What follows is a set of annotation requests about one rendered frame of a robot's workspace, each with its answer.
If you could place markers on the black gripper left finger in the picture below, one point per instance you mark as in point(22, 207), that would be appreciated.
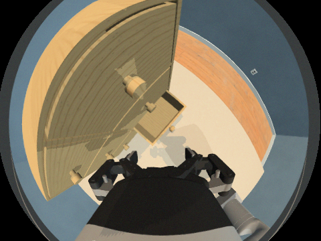
point(103, 179)

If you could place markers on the brown chest of drawers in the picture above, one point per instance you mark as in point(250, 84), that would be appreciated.
point(62, 51)

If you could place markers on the tan wooden drawer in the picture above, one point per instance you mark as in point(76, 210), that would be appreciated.
point(145, 102)
point(112, 72)
point(66, 164)
point(106, 151)
point(153, 125)
point(124, 144)

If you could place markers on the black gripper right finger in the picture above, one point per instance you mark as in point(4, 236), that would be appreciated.
point(220, 174)

